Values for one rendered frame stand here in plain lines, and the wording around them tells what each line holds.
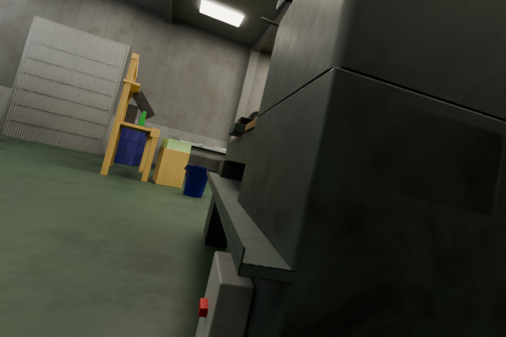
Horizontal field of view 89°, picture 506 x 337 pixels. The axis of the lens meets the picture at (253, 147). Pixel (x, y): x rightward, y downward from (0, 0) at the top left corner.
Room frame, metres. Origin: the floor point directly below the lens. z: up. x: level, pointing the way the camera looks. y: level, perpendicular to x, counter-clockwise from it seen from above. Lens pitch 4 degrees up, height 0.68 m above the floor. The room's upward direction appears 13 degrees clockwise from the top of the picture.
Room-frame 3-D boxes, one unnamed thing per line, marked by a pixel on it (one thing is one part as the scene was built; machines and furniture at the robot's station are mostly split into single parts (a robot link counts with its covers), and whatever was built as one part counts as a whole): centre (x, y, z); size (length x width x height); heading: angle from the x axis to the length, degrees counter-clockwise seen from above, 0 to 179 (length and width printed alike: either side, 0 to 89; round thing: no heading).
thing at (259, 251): (1.47, -0.12, 0.53); 2.10 x 0.60 x 0.02; 11
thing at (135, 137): (7.20, 3.26, 0.48); 1.30 x 0.80 x 0.96; 16
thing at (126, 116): (5.26, 2.08, 1.05); 1.63 x 1.45 x 2.11; 22
